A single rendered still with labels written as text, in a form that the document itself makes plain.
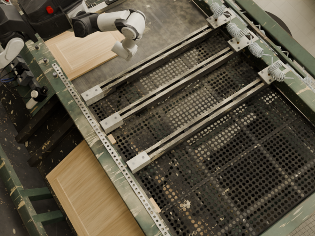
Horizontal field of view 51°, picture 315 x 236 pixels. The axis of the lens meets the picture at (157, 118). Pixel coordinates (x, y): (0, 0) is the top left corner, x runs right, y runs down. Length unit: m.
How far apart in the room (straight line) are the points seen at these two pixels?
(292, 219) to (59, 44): 1.82
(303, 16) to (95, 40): 5.44
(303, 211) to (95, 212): 1.25
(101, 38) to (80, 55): 0.20
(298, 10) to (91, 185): 5.89
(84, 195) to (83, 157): 0.25
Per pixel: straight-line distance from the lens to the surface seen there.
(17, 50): 1.96
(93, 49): 2.34
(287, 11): 7.27
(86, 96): 2.08
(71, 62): 2.31
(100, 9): 2.54
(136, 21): 1.65
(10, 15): 1.88
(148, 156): 1.88
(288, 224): 1.95
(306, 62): 2.76
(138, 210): 1.83
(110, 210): 2.19
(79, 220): 2.34
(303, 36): 7.18
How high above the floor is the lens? 1.67
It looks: 14 degrees down
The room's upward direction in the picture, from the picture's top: 47 degrees clockwise
